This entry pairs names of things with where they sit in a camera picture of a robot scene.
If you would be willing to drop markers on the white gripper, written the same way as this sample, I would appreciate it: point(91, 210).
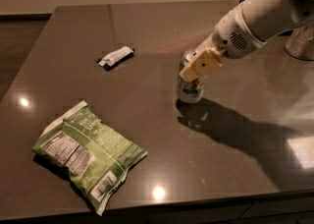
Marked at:
point(233, 35)

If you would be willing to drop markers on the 7up soda can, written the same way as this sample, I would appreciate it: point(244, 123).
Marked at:
point(190, 92)

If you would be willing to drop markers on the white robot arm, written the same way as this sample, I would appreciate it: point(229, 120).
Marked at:
point(268, 18)

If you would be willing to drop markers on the green jalapeno chip bag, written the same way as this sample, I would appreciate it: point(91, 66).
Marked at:
point(95, 157)

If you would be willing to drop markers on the white and black snack bar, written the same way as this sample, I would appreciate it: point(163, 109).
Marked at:
point(114, 58)

